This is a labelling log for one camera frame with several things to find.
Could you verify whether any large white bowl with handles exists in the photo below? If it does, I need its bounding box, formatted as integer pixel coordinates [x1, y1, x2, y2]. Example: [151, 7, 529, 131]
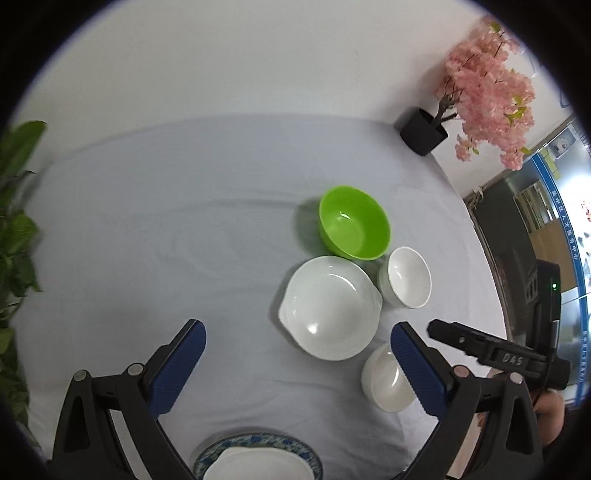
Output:
[278, 255, 383, 361]

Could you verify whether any dark cabinet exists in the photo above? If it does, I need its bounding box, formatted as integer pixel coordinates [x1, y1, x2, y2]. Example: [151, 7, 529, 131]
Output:
[464, 178, 541, 342]

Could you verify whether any small white bowl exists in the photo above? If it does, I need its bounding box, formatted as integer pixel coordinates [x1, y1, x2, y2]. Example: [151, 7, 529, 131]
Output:
[361, 342, 416, 413]

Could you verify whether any pink artificial blossom tree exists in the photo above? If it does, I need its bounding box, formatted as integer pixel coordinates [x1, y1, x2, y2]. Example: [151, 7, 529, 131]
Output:
[436, 18, 536, 171]

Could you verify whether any white bowl with thin rim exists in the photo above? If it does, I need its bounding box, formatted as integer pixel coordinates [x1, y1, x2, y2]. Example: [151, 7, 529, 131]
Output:
[378, 246, 432, 309]

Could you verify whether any green leafy plant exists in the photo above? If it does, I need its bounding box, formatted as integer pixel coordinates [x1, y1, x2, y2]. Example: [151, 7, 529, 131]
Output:
[0, 121, 48, 425]

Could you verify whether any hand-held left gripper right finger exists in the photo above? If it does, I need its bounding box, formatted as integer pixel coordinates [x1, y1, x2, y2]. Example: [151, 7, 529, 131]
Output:
[390, 322, 546, 480]

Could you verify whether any green plastic bowl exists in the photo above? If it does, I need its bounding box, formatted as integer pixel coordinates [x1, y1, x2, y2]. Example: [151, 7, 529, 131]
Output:
[318, 185, 392, 261]

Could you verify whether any blue-framed glass partition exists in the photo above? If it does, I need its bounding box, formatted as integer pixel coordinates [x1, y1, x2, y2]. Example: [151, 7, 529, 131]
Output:
[508, 111, 591, 384]

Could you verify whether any white dish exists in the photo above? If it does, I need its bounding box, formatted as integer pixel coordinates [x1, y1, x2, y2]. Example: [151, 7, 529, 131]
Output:
[202, 445, 315, 480]

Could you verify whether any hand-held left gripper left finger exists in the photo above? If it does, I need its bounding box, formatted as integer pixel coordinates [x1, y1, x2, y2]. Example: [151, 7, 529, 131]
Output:
[50, 318, 207, 480]

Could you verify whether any person's right forearm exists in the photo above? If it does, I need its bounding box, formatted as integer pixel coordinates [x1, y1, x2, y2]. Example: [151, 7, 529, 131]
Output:
[537, 391, 565, 446]

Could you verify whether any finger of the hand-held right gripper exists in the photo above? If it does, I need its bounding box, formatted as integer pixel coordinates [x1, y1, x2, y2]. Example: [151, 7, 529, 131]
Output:
[427, 319, 549, 377]

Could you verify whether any blue patterned plate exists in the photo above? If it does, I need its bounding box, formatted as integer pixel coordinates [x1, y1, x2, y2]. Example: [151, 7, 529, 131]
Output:
[193, 433, 323, 480]

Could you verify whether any black plant pot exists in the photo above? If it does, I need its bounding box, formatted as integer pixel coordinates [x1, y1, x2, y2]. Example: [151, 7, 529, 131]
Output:
[400, 107, 450, 157]

